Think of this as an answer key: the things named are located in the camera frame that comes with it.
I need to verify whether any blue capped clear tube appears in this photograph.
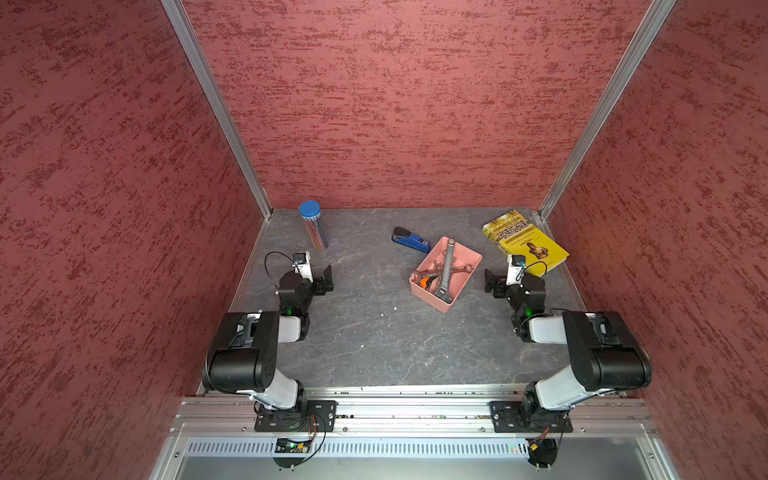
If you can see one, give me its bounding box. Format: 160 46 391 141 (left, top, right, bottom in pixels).
299 200 329 252

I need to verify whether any control board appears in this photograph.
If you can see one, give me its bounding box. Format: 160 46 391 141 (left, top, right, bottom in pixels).
528 439 559 469
272 438 313 469

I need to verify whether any aluminium front rail frame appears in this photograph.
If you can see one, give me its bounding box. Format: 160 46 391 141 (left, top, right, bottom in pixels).
151 384 678 479

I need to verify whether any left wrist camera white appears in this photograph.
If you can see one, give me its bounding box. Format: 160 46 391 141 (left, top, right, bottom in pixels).
292 251 314 283

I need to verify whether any left corner aluminium post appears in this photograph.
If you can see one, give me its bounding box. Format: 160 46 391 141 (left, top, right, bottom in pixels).
161 0 273 221

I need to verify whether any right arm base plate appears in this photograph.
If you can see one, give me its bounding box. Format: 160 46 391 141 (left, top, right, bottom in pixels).
488 401 573 435

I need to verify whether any left control board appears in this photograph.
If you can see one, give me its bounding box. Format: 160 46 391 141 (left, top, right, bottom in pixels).
272 438 313 469

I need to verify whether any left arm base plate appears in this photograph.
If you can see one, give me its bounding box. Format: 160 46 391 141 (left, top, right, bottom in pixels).
253 400 338 434

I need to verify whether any right corner aluminium post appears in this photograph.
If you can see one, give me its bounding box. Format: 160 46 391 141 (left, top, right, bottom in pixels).
538 0 676 223

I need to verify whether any yellow book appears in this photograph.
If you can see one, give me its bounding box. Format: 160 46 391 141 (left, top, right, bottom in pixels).
482 210 569 276

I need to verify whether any corner aluminium post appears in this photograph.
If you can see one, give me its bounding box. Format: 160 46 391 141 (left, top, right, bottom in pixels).
161 0 273 221
538 0 676 223

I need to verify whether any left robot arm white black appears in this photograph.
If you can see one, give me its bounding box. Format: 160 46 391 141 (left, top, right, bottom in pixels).
202 266 334 414

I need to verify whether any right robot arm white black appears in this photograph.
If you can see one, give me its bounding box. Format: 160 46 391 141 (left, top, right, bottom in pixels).
484 270 652 424

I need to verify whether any pink storage box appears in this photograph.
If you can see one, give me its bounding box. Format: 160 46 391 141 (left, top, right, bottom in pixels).
408 237 482 313

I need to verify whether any right control board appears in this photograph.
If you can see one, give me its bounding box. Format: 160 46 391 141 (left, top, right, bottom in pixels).
528 439 559 469

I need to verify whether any long silver combination wrench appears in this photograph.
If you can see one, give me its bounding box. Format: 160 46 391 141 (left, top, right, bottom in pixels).
435 238 455 304

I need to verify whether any blue stapler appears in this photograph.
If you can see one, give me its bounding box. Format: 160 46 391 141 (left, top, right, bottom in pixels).
391 227 432 253

